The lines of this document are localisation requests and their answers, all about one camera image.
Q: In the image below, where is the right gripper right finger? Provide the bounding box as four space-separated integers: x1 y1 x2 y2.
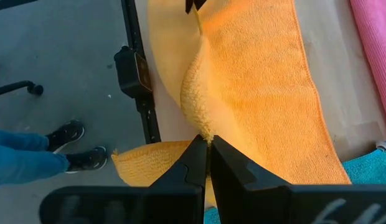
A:
210 135 294 224

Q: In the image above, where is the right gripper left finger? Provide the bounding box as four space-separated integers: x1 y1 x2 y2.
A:
149 134 209 224

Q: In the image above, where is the orange microfiber towel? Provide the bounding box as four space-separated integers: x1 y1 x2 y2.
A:
111 0 352 208

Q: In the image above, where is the teal microfiber towel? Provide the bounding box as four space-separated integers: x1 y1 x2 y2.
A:
204 139 386 224

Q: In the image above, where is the pink microfiber towel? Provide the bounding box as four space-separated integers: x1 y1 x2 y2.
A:
349 0 386 131

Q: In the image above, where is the person's black shoe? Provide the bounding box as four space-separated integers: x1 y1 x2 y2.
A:
45 119 85 153
64 146 108 174

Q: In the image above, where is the black office chair base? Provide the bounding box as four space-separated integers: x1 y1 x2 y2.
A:
0 80 44 99

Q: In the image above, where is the black aluminium table frame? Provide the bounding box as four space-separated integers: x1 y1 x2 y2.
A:
120 0 162 144

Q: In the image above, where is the black table-level camera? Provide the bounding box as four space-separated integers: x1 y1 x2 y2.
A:
114 45 153 99

